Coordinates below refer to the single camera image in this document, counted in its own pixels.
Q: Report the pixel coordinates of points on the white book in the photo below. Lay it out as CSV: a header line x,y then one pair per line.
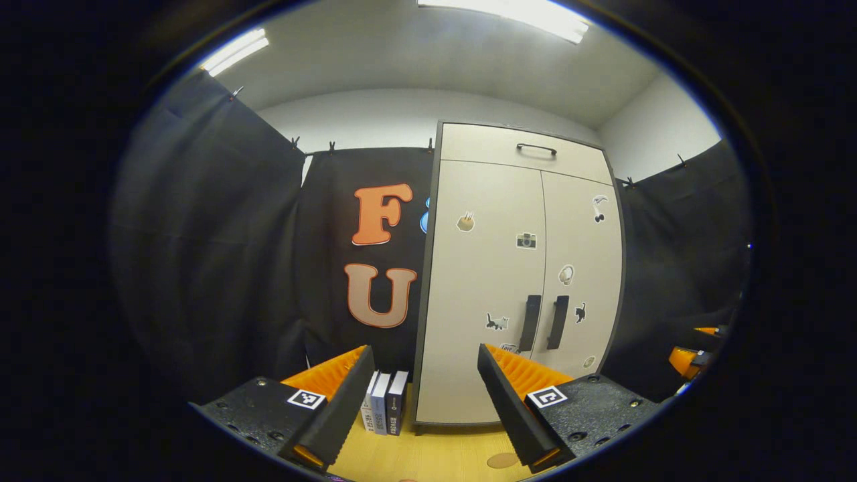
x,y
368,408

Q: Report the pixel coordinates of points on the ceiling light panel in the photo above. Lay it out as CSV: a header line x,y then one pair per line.
x,y
522,13
234,52

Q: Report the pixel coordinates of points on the black backdrop cloth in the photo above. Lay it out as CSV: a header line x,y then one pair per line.
x,y
214,234

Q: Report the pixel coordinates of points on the white door with camera sticker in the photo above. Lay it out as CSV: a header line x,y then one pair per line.
x,y
469,281

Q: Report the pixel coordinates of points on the grey book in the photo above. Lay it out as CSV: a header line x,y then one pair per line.
x,y
380,408

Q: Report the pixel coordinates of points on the white and grey cabinet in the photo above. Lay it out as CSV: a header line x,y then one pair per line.
x,y
424,288

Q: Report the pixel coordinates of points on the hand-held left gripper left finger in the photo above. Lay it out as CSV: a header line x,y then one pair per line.
x,y
341,415

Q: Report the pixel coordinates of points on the white cabinet drawer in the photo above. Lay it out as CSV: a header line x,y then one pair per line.
x,y
482,144

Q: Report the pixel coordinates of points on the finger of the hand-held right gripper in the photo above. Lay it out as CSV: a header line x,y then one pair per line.
x,y
711,331
684,360

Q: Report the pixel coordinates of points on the white door with headphones sticker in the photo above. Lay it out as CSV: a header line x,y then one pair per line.
x,y
589,254

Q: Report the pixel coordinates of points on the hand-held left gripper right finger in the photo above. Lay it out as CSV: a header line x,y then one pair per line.
x,y
509,408

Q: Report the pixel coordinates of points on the black book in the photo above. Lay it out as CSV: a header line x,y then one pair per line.
x,y
396,408

